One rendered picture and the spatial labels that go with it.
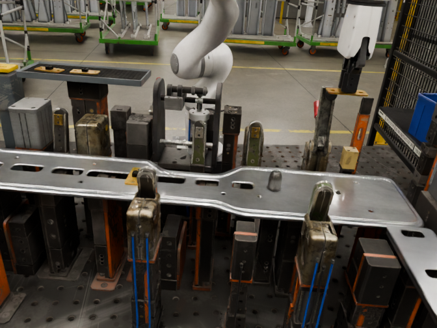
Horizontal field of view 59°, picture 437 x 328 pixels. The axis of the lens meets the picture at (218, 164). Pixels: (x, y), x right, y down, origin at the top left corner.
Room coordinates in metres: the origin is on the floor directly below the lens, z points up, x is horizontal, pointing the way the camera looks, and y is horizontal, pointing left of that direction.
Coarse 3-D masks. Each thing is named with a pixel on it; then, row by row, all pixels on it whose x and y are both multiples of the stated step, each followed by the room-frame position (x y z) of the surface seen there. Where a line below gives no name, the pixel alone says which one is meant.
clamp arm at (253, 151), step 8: (256, 120) 0.98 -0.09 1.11; (248, 128) 0.99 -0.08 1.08; (256, 128) 0.97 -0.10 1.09; (248, 136) 0.97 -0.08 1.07; (256, 136) 0.96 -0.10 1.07; (248, 144) 0.96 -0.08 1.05; (256, 144) 0.96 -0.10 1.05; (248, 152) 0.96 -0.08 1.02; (256, 152) 0.96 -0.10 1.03; (248, 160) 0.95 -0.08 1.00; (256, 160) 0.95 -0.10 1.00
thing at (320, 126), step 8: (320, 96) 0.98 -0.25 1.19; (328, 96) 0.94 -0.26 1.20; (336, 96) 0.94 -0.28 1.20; (320, 104) 0.96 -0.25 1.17; (328, 104) 0.97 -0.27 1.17; (320, 112) 0.96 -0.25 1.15; (328, 112) 0.97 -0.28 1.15; (320, 120) 0.95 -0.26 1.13; (328, 120) 0.95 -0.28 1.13; (320, 128) 0.96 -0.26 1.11; (328, 128) 0.95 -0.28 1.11; (320, 136) 0.96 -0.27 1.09; (328, 136) 0.95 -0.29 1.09
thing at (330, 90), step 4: (328, 88) 0.83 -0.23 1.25; (332, 88) 0.83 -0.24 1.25; (328, 92) 0.80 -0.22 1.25; (332, 92) 0.80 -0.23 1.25; (336, 92) 0.80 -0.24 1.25; (340, 92) 0.80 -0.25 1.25; (344, 92) 0.80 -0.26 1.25; (348, 92) 0.80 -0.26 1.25; (352, 92) 0.81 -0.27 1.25; (356, 92) 0.81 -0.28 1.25; (360, 92) 0.82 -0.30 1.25; (364, 92) 0.81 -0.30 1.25
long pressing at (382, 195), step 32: (0, 160) 0.86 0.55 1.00; (32, 160) 0.87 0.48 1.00; (64, 160) 0.88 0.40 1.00; (96, 160) 0.90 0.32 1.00; (128, 160) 0.90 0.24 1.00; (32, 192) 0.74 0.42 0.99; (64, 192) 0.74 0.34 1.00; (96, 192) 0.75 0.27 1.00; (128, 192) 0.75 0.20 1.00; (160, 192) 0.76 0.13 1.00; (192, 192) 0.77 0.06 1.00; (224, 192) 0.78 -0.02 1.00; (256, 192) 0.79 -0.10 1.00; (288, 192) 0.80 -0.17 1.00; (352, 192) 0.82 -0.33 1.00; (384, 192) 0.83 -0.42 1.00; (352, 224) 0.69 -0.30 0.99; (384, 224) 0.70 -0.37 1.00; (416, 224) 0.71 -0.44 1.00
